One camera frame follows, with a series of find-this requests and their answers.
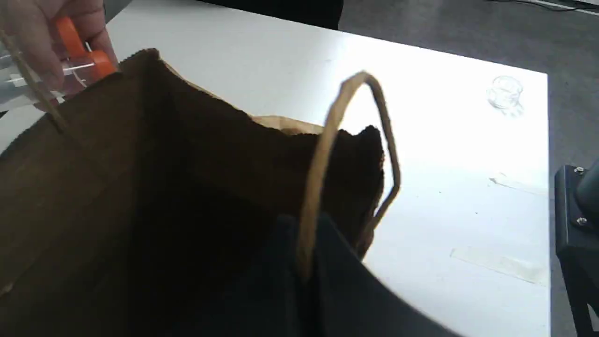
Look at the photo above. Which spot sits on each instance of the brown paper bag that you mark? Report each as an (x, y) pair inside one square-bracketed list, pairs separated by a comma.
[(140, 200)]

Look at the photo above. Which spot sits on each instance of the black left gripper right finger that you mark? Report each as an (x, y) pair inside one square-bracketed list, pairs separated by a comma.
[(349, 301)]

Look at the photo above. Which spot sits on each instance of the clear container with orange lid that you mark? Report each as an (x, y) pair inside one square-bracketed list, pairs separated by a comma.
[(82, 68)]

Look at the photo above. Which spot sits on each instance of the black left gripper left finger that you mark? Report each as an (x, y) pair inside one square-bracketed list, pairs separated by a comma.
[(260, 303)]

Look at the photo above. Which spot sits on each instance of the person's bare hand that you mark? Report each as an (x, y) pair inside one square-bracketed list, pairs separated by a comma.
[(31, 28)]

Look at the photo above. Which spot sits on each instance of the black metal stand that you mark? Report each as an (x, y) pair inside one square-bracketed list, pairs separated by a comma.
[(577, 241)]

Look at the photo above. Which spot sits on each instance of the clear glass cup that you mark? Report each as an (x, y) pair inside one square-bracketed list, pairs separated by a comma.
[(504, 96)]

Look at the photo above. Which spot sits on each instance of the clear tape strip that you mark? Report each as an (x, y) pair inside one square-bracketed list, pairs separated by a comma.
[(511, 267)]

